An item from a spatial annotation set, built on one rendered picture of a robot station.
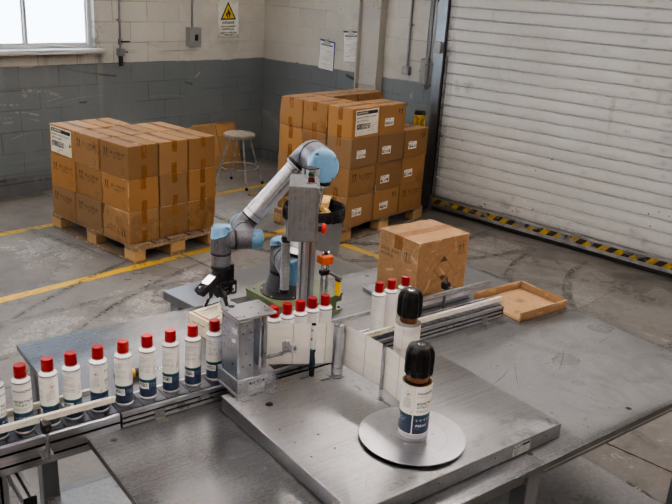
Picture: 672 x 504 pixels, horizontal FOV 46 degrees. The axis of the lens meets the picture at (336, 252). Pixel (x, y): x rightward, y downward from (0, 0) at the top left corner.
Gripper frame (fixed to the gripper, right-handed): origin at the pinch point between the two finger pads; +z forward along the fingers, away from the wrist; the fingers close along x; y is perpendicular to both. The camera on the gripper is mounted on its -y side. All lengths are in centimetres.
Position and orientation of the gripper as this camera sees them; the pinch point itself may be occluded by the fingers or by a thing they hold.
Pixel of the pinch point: (215, 315)
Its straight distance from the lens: 300.2
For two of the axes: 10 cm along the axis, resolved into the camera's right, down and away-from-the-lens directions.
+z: -0.6, 9.5, 3.2
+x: -7.2, -2.6, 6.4
